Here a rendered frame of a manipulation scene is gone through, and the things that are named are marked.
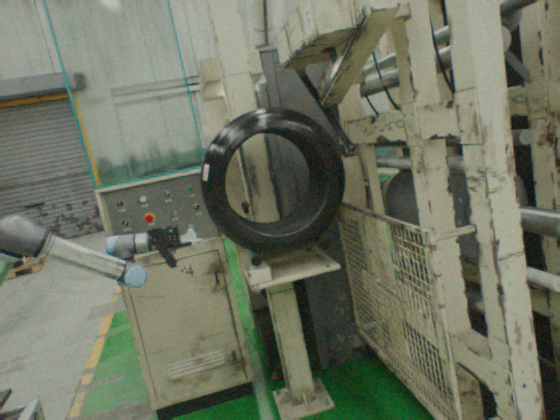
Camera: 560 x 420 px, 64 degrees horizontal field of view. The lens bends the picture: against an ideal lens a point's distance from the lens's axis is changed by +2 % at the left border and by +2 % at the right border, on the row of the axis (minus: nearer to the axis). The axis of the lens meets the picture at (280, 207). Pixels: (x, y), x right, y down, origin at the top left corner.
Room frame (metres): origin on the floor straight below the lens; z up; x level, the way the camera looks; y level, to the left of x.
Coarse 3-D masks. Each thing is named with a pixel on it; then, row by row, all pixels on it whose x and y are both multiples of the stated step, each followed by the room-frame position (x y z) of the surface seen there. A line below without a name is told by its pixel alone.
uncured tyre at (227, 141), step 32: (224, 128) 1.69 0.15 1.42; (256, 128) 1.65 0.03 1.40; (288, 128) 1.67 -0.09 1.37; (320, 128) 1.72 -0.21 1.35; (224, 160) 1.63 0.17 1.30; (320, 160) 1.96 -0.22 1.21; (224, 192) 1.62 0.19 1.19; (320, 192) 1.96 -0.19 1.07; (224, 224) 1.64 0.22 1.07; (256, 224) 1.92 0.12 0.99; (288, 224) 1.94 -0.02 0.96; (320, 224) 1.69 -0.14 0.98
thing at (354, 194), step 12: (348, 156) 2.03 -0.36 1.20; (348, 168) 2.03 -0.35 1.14; (360, 168) 2.04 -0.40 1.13; (348, 180) 2.03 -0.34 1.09; (360, 180) 2.04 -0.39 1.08; (348, 192) 2.03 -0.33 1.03; (360, 192) 2.04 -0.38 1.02; (360, 204) 2.04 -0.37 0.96; (336, 216) 2.07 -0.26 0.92; (360, 216) 2.03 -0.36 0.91
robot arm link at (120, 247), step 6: (132, 234) 1.68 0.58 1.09; (108, 240) 1.65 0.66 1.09; (114, 240) 1.65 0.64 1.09; (120, 240) 1.65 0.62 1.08; (126, 240) 1.65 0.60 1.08; (132, 240) 1.65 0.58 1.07; (108, 246) 1.63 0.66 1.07; (114, 246) 1.63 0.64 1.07; (120, 246) 1.64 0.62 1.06; (126, 246) 1.64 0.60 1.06; (132, 246) 1.65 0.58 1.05; (108, 252) 1.64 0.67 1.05; (114, 252) 1.64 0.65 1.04; (120, 252) 1.64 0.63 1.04; (126, 252) 1.65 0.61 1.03; (132, 252) 1.66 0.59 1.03; (120, 258) 1.64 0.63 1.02
